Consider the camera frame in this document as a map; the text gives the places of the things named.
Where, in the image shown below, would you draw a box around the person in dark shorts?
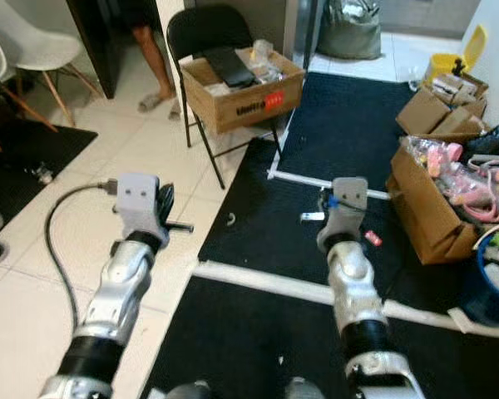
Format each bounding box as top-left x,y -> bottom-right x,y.
116,0 -> 180,105

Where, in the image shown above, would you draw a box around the clear plastic cup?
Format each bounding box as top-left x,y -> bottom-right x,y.
399,65 -> 421,84

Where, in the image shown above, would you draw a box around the large open cardboard box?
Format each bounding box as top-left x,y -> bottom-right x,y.
387,137 -> 499,267

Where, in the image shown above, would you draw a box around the printed cardboard box red sticker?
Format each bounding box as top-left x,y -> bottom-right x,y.
181,50 -> 306,135

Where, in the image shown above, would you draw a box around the short white floor tape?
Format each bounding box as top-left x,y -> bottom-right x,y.
268,169 -> 392,200

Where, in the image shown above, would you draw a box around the blue bucket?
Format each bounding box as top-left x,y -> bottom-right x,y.
462,229 -> 499,327

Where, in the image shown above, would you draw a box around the yellow pedal rubbish bin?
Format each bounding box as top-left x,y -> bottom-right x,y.
424,23 -> 489,84

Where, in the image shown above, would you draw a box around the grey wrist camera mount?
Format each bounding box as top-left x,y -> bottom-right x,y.
316,177 -> 368,253
116,173 -> 161,242

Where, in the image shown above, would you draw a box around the plain brown cardboard box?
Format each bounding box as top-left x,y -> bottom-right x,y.
395,87 -> 487,140

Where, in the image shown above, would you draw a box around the green woven sack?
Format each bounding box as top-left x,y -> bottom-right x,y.
316,0 -> 383,61

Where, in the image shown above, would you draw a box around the grey slipper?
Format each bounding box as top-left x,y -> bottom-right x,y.
138,93 -> 167,113

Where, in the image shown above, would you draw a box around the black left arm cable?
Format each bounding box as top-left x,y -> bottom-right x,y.
44,181 -> 119,321

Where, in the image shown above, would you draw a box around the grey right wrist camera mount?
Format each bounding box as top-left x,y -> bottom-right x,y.
316,177 -> 368,253

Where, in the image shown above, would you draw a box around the grey robot left leg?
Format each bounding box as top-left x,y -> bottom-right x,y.
166,381 -> 213,399

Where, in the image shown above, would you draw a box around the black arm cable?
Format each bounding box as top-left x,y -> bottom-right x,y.
44,181 -> 119,321
326,196 -> 367,214

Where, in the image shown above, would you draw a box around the clear plastic packaging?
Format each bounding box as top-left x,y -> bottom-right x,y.
249,40 -> 285,84

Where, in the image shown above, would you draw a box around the black floor mat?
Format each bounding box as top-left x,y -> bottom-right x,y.
270,71 -> 433,196
140,274 -> 499,399
197,137 -> 475,313
0,116 -> 99,225

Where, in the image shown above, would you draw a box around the grey robot right leg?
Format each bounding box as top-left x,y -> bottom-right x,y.
285,378 -> 325,399

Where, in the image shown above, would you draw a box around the dark wooden door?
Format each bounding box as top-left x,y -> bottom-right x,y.
67,0 -> 121,101

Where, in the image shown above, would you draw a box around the open cardboard box with papers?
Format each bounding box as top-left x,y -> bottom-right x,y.
431,71 -> 490,109

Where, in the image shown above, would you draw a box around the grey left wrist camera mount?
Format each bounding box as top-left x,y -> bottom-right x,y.
116,173 -> 161,242

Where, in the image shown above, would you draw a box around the black bag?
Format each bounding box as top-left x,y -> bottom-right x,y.
462,121 -> 499,163

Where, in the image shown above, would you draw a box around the black folding chair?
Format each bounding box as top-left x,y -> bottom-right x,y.
166,4 -> 288,190

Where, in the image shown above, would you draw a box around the black flat case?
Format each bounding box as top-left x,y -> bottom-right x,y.
200,47 -> 257,89

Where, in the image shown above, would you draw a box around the pink plastic packaged items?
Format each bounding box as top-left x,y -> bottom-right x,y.
408,140 -> 499,225

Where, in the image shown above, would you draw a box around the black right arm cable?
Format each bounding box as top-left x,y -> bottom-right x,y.
326,196 -> 367,214

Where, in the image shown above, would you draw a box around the small crumpled white trash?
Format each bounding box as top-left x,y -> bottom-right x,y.
33,165 -> 55,184

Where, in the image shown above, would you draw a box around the grey robot leg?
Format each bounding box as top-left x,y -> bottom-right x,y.
285,378 -> 325,399
166,381 -> 213,399

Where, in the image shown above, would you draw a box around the grey cabinet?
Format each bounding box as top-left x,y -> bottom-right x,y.
378,0 -> 483,38

